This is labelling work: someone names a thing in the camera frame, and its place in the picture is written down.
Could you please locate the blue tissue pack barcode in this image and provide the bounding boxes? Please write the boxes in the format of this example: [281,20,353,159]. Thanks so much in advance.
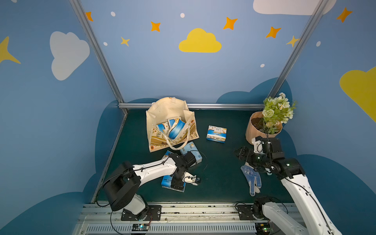
[168,120,186,140]

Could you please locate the tissue pack cream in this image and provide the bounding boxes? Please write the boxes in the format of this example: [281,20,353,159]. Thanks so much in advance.
[167,117,181,129]
[206,125,227,143]
[163,150,173,158]

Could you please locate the tissue pack cream top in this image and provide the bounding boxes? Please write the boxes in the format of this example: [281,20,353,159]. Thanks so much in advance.
[206,125,227,143]

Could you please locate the beige canvas tote bag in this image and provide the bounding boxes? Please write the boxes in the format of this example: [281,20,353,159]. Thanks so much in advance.
[146,98,199,152]

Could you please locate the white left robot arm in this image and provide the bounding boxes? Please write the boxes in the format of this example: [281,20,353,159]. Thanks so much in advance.
[101,151,201,220]

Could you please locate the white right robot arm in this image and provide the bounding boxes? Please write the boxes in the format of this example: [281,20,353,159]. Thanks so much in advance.
[235,136,341,235]

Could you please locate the light blue tissue pack purple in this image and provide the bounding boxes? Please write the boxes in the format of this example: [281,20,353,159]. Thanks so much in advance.
[180,142,202,164]

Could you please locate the blue dotted work glove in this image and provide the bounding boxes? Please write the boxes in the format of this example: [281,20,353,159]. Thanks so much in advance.
[240,162,262,196]

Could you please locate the potted green white flowers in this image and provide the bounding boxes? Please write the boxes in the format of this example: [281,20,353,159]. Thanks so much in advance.
[245,93,297,144]

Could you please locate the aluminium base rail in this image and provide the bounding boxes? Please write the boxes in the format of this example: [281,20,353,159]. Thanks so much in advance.
[71,201,327,235]

